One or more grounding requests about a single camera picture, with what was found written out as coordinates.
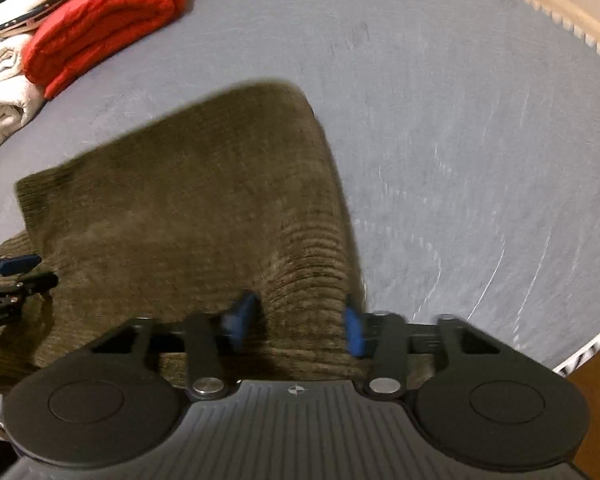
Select red folded quilt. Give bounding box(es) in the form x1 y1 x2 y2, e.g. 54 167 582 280
21 0 187 101

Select olive corduroy pants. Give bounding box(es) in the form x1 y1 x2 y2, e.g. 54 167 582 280
0 77 433 397

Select grey quilted bed mattress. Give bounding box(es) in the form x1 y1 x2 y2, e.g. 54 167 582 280
0 0 600 441

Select white folded blanket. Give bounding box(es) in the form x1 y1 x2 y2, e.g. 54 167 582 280
0 35 47 162

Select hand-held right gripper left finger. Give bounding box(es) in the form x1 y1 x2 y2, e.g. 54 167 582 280
87 290 261 402

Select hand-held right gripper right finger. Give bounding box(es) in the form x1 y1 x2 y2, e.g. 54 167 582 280
342 305 506 402

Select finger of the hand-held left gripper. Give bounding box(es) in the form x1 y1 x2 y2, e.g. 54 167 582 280
0 253 42 282
0 272 59 333

